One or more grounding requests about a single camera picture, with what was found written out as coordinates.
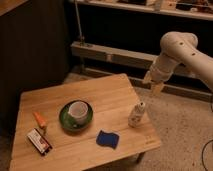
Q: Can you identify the green saucer plate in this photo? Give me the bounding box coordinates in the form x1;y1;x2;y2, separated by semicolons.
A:
59;100;93;132

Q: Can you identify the white plastic bottle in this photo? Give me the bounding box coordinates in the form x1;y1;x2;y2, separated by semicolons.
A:
128;102;146;127

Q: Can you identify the small snack box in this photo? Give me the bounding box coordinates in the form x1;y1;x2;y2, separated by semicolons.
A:
27;128;52;156

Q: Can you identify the wooden low table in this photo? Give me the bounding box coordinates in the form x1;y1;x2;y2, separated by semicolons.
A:
10;74;161;171

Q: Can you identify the blue sponge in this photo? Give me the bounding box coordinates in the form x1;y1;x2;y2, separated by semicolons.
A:
96;131;119;149

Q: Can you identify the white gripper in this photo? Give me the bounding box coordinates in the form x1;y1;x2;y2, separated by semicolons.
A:
142;56;175;96

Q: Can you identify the black cable on floor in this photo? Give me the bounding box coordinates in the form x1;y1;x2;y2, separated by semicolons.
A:
200;139;213;171

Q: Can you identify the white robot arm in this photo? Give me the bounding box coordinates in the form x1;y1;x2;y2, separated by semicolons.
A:
142;31;213;95

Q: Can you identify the white cup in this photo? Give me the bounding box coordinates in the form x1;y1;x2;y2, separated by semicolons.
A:
68;101;88;124

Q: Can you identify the metal shelf rack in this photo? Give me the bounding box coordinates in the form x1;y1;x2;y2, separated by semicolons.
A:
68;0;213;103

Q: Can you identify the orange toy carrot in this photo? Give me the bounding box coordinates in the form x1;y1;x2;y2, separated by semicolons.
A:
33;112;47;128

